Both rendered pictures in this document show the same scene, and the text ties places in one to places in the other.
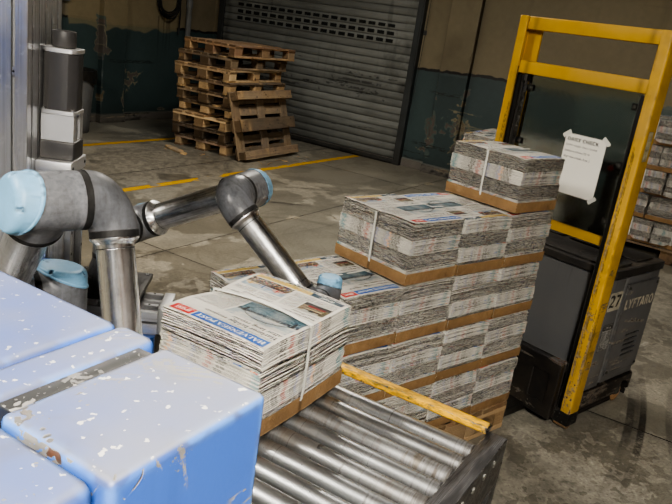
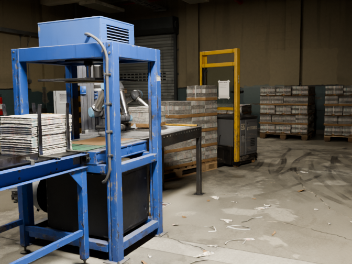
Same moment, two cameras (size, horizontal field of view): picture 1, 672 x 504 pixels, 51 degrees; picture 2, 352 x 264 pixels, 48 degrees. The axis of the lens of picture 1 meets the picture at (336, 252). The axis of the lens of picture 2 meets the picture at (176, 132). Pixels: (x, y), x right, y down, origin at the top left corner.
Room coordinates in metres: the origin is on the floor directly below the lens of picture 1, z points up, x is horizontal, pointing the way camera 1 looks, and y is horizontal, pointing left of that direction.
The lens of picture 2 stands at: (-3.09, 0.08, 1.21)
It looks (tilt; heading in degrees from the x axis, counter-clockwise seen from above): 6 degrees down; 357
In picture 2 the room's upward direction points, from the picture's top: 1 degrees counter-clockwise
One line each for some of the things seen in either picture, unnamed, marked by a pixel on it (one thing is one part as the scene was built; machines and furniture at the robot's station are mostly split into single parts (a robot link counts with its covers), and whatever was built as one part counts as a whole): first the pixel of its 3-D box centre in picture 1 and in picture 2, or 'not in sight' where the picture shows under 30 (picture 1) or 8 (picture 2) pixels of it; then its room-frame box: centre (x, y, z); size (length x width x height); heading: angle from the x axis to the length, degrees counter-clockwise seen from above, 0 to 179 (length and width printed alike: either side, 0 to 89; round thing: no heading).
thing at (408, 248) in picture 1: (398, 237); (175, 109); (2.61, -0.23, 0.95); 0.38 x 0.29 x 0.23; 45
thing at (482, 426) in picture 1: (410, 395); (180, 124); (1.63, -0.24, 0.81); 0.43 x 0.03 x 0.02; 61
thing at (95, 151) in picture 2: not in sight; (90, 149); (0.17, 0.60, 0.75); 0.70 x 0.65 x 0.10; 151
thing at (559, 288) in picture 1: (563, 312); (232, 138); (3.57, -1.25, 0.40); 0.69 x 0.55 x 0.80; 43
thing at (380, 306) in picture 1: (352, 368); (169, 147); (2.52, -0.13, 0.42); 1.17 x 0.39 x 0.83; 133
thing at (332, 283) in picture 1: (326, 294); not in sight; (1.97, 0.01, 0.92); 0.11 x 0.08 x 0.11; 162
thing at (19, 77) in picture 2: not in sight; (23, 147); (0.12, 1.12, 0.77); 0.09 x 0.09 x 1.55; 61
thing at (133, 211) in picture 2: not in sight; (92, 192); (0.17, 0.60, 0.38); 0.94 x 0.69 x 0.63; 61
